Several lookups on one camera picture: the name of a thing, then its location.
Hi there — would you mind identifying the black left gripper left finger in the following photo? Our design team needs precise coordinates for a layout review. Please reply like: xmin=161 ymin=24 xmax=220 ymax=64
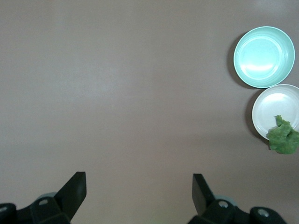
xmin=0 ymin=171 xmax=87 ymax=224

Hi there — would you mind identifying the green lettuce leaf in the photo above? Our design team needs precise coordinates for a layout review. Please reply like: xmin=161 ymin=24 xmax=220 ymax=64
xmin=267 ymin=114 xmax=299 ymax=155

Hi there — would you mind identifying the brown table cover sheet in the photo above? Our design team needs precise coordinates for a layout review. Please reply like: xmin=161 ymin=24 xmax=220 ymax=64
xmin=0 ymin=0 xmax=299 ymax=224

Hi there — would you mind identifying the mint green plate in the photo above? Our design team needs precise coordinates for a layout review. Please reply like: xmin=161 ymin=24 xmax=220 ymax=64
xmin=233 ymin=26 xmax=296 ymax=89

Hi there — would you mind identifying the pink beige plate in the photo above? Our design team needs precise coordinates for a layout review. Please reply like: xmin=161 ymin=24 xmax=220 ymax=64
xmin=251 ymin=84 xmax=299 ymax=141

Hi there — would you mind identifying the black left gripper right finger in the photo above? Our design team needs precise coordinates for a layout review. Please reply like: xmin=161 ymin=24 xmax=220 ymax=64
xmin=188 ymin=173 xmax=287 ymax=224

